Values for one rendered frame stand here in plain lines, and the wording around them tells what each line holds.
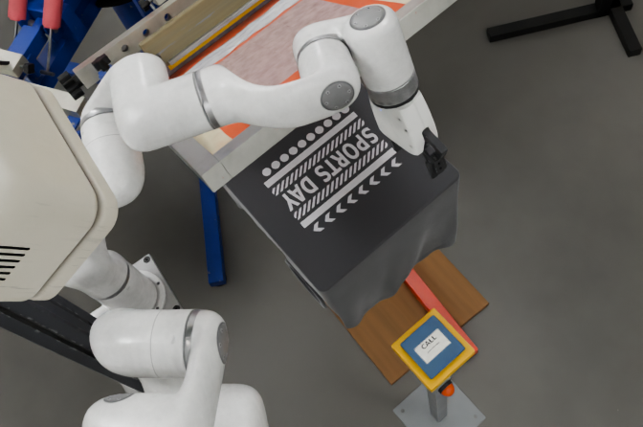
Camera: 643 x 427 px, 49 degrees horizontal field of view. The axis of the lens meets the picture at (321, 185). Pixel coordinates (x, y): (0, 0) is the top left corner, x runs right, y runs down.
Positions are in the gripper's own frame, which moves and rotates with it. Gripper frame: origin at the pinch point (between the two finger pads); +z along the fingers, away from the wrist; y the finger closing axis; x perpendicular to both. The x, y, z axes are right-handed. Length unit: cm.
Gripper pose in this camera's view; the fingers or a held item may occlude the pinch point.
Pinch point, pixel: (418, 155)
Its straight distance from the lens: 115.5
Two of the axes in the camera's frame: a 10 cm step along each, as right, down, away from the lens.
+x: 7.6, -6.2, 1.7
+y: 5.5, 4.9, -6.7
